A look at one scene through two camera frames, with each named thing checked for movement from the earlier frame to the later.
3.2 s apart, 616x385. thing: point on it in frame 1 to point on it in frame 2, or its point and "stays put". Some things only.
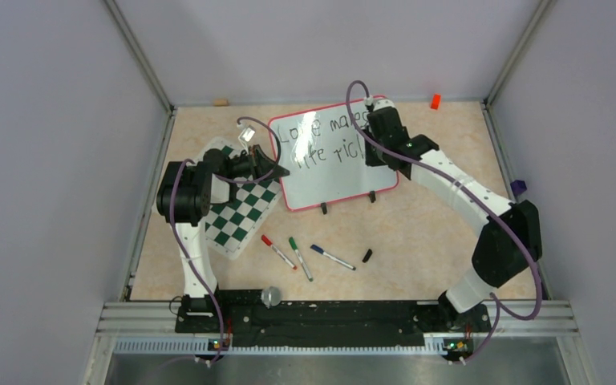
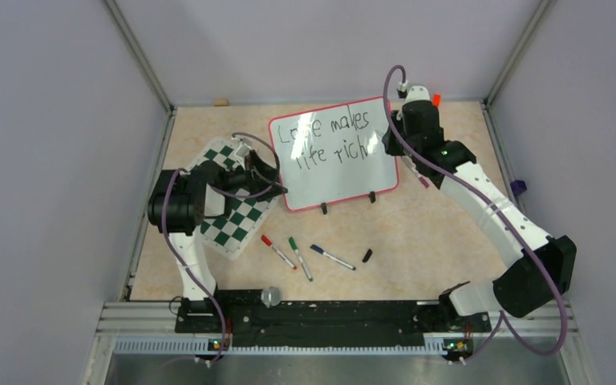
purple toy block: [518, 187] stays put
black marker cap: [367, 255] stays put
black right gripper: [371, 160] to [391, 147]
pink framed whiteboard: [323, 151] stays put
